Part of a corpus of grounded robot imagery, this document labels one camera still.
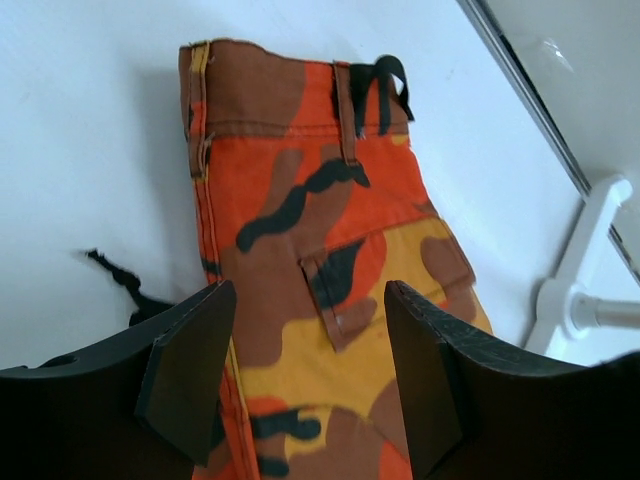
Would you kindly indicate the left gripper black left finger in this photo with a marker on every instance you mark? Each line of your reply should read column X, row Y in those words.
column 141, row 404

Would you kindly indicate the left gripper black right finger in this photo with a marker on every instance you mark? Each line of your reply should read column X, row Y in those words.
column 477, row 407

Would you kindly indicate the orange camouflage trousers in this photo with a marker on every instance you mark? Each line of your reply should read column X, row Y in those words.
column 309, row 201

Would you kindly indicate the white and silver clothes rack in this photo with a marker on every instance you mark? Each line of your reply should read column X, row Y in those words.
column 575, row 67

